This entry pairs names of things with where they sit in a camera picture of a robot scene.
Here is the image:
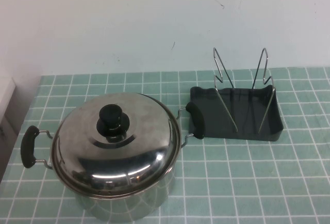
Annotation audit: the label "stainless pot lid black knob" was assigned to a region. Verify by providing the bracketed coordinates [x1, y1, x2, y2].
[53, 92, 181, 199]

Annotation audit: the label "white grey cabinet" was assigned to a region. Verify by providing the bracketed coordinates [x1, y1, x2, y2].
[0, 76, 20, 145]

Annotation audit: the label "wire lid rack dark tray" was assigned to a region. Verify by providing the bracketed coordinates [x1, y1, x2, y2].
[189, 47, 284, 142]

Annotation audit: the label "stainless steel pot black handles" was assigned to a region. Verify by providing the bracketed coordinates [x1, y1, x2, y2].
[20, 92, 206, 221]

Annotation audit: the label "green checkered tablecloth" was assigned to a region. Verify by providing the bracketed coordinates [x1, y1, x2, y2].
[0, 66, 330, 224]

